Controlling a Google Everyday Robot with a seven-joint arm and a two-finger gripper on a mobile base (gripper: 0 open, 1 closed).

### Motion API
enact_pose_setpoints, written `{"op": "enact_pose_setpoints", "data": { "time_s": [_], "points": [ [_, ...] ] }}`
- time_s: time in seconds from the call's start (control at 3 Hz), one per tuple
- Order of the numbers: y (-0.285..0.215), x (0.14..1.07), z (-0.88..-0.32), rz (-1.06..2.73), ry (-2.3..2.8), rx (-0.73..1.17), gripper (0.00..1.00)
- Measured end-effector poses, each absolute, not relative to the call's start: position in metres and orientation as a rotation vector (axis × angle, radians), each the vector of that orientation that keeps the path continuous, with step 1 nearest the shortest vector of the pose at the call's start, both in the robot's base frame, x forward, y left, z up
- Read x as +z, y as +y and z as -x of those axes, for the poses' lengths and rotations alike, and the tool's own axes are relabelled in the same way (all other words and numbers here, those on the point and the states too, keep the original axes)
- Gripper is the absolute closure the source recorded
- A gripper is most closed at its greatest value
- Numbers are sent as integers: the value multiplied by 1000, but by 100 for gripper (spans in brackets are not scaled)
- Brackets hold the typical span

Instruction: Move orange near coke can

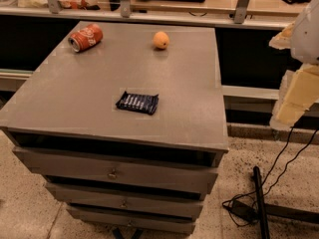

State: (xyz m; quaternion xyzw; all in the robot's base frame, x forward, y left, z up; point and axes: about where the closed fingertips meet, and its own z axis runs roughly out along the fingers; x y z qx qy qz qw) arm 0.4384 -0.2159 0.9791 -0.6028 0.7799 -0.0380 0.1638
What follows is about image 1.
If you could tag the black floor stand bar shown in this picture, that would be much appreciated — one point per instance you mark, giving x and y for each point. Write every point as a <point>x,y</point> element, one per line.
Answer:
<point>263,222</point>

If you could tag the grey drawer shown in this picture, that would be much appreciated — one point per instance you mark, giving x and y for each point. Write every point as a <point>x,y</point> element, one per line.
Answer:
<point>124,200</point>
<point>97,215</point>
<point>115,169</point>

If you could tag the orange fruit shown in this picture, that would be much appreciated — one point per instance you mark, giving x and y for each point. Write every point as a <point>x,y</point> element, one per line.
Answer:
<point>161,40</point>

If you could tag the grey drawer cabinet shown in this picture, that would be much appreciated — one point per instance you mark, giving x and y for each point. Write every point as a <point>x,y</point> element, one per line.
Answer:
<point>69,104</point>

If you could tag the grey metal bracket middle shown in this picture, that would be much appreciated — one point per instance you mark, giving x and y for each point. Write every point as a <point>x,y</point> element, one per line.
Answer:
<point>125,6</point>

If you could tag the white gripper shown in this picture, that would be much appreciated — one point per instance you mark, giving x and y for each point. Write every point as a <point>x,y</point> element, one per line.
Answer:
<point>306,37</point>

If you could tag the red coke can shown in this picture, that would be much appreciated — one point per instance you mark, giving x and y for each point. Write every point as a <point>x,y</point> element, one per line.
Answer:
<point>86,38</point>

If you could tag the black power adapter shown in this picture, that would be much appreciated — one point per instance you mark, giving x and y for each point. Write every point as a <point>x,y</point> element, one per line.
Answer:
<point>243,211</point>

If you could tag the top grey drawer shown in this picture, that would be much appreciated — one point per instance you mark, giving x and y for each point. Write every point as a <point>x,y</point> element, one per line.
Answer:
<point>115,169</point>

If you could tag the long metal rail shelf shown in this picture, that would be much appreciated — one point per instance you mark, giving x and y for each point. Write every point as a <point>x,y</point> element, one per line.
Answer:
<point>161,18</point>

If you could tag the dark blue snack bar wrapper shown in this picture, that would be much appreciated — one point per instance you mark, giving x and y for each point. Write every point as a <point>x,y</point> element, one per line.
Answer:
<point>145,104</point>

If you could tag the bottom grey drawer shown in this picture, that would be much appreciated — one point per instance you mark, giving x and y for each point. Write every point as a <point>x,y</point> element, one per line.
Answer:
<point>97,215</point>

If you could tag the middle grey drawer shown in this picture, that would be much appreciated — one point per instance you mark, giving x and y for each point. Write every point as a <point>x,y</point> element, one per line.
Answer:
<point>124,200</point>

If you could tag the grey metal bracket right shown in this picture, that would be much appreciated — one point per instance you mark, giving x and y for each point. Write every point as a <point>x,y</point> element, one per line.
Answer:
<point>240,11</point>

